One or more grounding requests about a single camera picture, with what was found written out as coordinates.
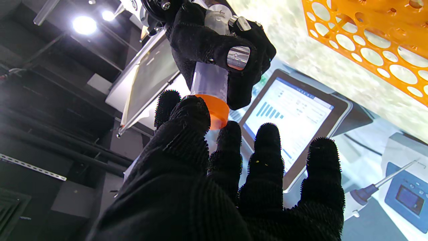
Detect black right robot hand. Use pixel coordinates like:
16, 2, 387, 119
166, 2, 277, 111

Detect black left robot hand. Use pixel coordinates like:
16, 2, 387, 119
87, 90, 345, 241

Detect clear plastic test tube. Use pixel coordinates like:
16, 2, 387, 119
191, 4, 233, 101

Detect orange screw cap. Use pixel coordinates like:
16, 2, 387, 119
196, 94, 230, 130

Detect orange plastic test tube rack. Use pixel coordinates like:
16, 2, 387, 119
301, 0, 428, 107

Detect white framed panel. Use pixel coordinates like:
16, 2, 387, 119
105, 30, 191, 138

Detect printed laboratory backdrop poster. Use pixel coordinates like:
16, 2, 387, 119
207, 57, 428, 241

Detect black ventilation grille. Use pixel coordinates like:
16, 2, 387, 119
0, 187, 32, 241

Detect perforated metal rail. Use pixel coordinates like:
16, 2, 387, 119
0, 153, 67, 181

